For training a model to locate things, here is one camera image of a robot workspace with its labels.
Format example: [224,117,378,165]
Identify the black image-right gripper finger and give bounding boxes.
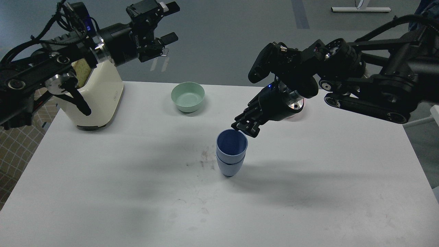
[235,99,263,121]
[232,119,262,138]

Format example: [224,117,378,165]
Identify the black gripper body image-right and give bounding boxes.
[252,84,304,122]

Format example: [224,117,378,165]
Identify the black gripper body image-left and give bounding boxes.
[100,15,165,66]

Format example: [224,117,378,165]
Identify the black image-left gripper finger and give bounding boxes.
[126,1,180,21]
[155,32,179,47]

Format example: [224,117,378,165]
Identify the blue cup start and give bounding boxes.
[216,153,246,177]
[216,129,248,164]

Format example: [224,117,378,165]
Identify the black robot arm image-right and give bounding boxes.
[232,0,438,138]

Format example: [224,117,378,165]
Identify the pink bowl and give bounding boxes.
[286,99,306,120]

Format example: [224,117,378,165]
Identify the bread slice right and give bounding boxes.
[73,59,92,88]

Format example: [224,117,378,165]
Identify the cream toaster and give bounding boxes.
[55,60,124,131]

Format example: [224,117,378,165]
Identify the green bowl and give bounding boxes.
[171,82,205,114]

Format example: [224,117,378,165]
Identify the white stand base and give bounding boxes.
[331,7,391,13]

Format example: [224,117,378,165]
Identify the white chair base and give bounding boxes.
[402,105,439,129]

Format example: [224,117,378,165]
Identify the beige checked cloth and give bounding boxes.
[0,97,59,208]

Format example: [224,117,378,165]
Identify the dark blue cloth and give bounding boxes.
[408,0,439,31]

